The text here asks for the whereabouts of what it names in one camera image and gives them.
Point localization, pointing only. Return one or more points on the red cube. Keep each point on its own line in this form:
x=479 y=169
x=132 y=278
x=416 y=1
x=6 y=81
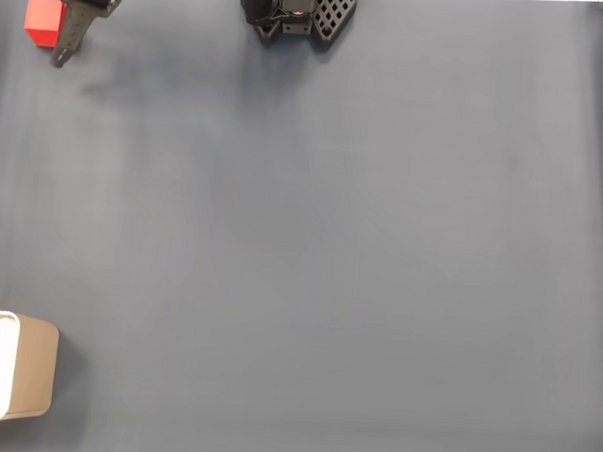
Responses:
x=40 y=19

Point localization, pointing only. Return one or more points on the beige open box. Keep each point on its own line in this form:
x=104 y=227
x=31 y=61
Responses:
x=35 y=369

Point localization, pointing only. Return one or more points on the blue-grey table mat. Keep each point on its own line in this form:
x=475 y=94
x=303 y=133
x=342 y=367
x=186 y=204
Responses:
x=330 y=262

